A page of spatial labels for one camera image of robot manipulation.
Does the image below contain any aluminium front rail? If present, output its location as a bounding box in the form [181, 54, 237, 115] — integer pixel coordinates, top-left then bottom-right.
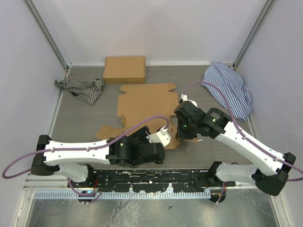
[22, 169, 282, 190]

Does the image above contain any black white striped cloth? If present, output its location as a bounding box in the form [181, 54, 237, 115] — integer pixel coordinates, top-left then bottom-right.
[54, 73, 105, 105]

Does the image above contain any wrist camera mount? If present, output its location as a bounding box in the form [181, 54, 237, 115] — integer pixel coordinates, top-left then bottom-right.
[146, 127, 171, 147]
[179, 94, 197, 107]

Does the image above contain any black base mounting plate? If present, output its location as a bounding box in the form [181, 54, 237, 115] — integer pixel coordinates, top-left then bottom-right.
[71, 169, 223, 193]

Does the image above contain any left aluminium frame post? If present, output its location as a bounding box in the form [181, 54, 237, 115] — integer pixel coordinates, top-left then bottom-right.
[23, 0, 70, 70]

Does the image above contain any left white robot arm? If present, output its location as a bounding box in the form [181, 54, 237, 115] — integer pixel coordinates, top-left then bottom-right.
[30, 126, 171, 188]

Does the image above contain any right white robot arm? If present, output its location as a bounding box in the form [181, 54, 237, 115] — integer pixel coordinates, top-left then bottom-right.
[174, 101, 296, 196]

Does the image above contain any folded closed cardboard box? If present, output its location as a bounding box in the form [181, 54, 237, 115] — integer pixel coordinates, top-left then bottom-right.
[103, 56, 145, 84]

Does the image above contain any slotted grey cable duct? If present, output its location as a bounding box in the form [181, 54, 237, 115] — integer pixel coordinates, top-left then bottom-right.
[34, 190, 211, 200]

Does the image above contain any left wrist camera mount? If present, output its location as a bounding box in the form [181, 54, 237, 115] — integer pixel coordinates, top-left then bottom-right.
[146, 127, 171, 147]

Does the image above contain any cardboard box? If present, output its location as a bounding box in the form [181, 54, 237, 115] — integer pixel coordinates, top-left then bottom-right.
[103, 56, 145, 84]
[95, 83, 180, 149]

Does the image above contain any right aluminium frame post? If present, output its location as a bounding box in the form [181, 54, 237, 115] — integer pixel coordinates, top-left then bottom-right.
[232, 0, 276, 70]

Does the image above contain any aluminium frame post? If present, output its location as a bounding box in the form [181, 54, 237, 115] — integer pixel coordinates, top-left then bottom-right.
[232, 0, 276, 70]
[23, 0, 70, 70]

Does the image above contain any blue white striped cloth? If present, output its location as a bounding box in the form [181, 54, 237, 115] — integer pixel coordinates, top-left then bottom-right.
[201, 61, 253, 122]

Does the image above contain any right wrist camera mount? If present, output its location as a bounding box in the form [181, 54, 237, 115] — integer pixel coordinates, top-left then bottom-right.
[179, 94, 197, 107]

